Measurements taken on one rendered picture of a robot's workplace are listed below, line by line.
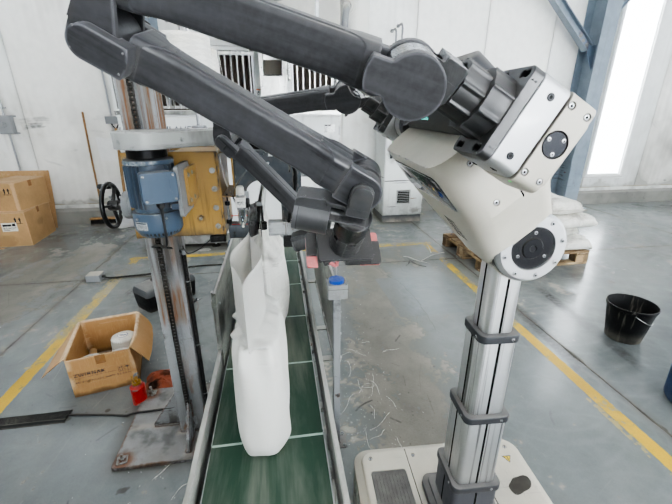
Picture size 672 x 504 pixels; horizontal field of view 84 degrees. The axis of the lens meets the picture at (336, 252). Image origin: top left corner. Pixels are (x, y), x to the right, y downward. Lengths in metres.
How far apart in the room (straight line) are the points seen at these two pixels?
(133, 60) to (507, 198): 0.60
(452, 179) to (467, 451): 0.82
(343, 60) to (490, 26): 5.81
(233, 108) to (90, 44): 0.17
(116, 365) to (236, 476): 1.27
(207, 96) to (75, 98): 5.44
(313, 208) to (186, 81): 0.24
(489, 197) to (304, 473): 1.05
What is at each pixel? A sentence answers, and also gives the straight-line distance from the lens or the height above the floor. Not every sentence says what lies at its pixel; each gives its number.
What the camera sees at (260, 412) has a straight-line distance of 1.28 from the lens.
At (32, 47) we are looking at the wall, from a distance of 6.15.
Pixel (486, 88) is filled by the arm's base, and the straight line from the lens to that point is 0.53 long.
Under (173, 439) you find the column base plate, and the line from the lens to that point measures 2.12.
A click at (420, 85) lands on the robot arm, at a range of 0.48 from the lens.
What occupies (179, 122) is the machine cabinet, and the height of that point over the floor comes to 1.36.
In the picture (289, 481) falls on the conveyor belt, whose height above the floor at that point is 0.38.
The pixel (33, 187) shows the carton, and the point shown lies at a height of 0.62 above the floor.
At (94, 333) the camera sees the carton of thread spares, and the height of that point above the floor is 0.15.
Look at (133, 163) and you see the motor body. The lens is 1.30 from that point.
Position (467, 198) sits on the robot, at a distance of 0.70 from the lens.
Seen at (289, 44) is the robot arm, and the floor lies 1.55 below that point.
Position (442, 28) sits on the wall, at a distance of 5.98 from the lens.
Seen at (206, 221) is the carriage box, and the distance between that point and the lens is 1.50.
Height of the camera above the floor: 1.48
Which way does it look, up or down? 21 degrees down
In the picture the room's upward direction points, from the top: straight up
